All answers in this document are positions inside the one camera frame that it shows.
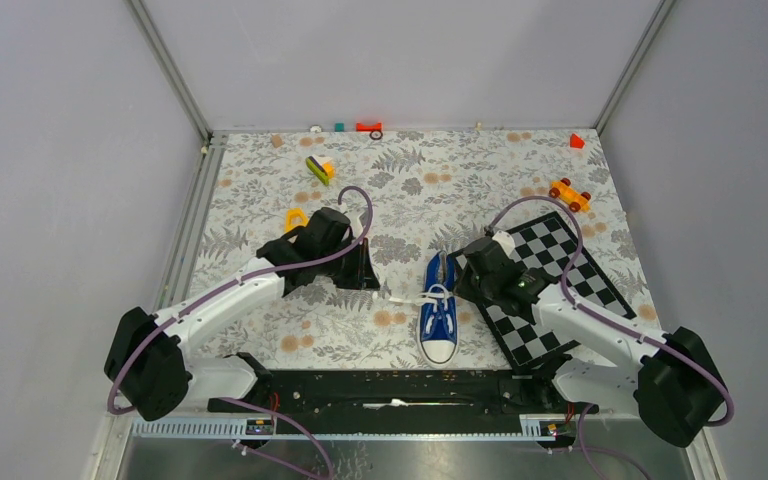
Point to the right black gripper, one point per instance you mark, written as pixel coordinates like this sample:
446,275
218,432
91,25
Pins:
464,289

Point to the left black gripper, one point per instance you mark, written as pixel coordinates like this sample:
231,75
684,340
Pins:
363,276

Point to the white shoelace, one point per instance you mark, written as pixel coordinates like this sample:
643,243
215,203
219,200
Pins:
438,314

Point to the blue canvas sneaker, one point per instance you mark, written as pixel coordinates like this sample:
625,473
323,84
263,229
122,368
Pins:
440,269

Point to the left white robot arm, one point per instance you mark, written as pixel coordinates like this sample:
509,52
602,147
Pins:
155,360

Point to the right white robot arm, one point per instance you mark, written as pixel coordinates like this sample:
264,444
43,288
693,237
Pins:
667,380

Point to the yellow plastic triangle toy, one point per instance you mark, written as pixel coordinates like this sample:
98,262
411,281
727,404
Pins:
294,218

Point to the floral patterned mat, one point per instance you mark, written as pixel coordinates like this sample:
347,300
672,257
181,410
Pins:
432,191

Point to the stacked toy bricks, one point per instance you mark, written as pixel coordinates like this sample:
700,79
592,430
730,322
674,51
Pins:
322,167

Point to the orange toy car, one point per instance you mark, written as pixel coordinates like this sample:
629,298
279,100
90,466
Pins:
576,201

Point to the red triangular block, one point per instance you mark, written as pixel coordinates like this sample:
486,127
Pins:
576,142

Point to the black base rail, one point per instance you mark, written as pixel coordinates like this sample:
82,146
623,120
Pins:
410,402

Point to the red block at wall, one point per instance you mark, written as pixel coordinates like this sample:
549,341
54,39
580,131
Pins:
361,127

